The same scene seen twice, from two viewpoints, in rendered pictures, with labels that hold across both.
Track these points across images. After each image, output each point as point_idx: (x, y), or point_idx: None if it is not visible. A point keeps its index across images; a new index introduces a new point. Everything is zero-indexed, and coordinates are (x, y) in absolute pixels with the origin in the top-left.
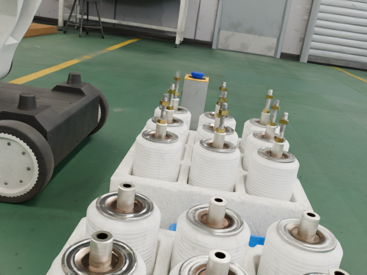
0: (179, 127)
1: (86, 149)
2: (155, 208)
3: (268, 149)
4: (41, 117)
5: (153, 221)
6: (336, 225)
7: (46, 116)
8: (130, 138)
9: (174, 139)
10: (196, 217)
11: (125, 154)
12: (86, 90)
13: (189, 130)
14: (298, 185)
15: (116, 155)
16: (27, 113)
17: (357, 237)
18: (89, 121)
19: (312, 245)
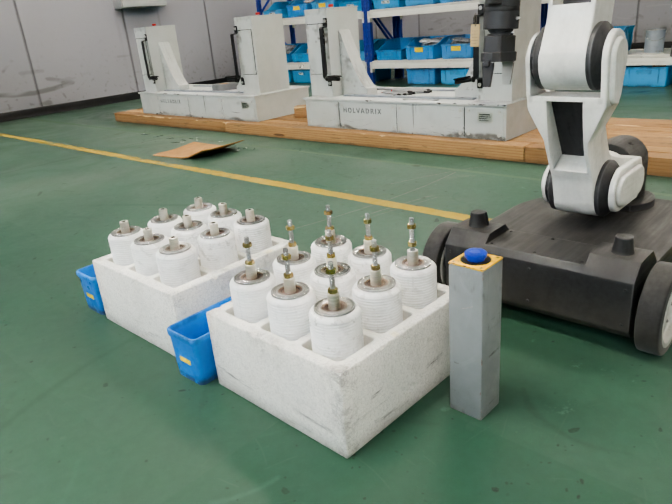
0: (351, 254)
1: (581, 343)
2: (241, 225)
3: (263, 276)
4: (458, 231)
5: (234, 225)
6: (242, 497)
7: (465, 235)
8: (649, 396)
9: (319, 244)
10: (221, 229)
11: (563, 372)
12: (599, 260)
13: (427, 311)
14: (241, 325)
15: (558, 363)
16: (458, 224)
17: (205, 497)
18: (577, 302)
19: (168, 245)
